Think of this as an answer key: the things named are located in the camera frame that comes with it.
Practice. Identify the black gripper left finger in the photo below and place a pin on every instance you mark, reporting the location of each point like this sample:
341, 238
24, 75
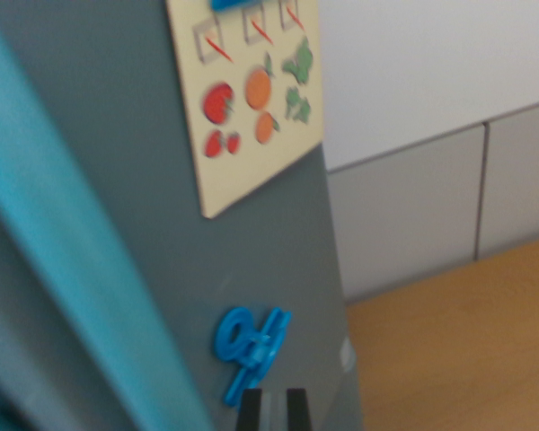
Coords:
250, 410

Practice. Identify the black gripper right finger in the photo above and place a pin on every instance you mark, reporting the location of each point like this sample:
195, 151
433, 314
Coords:
298, 410

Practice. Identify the grey toy refrigerator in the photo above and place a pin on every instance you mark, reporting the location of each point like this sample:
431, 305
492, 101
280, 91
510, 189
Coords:
139, 233

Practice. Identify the wide grey partition panel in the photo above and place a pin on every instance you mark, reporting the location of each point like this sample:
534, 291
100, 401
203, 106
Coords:
409, 224

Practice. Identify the cream fruit checklist card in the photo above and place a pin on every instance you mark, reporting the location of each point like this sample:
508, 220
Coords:
251, 148

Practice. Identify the narrow grey partition panel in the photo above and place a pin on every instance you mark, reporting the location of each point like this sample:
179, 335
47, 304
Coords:
521, 188

